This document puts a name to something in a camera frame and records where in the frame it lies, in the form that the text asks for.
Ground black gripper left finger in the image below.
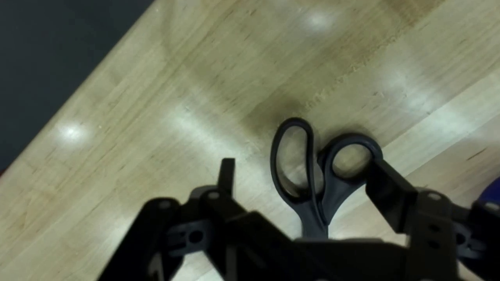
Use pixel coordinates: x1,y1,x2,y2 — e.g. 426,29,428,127
98,157,298,281

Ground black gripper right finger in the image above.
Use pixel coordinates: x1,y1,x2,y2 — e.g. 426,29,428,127
364,158,500,281

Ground black handled scissors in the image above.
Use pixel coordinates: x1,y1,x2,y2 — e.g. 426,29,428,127
269,118,384,241

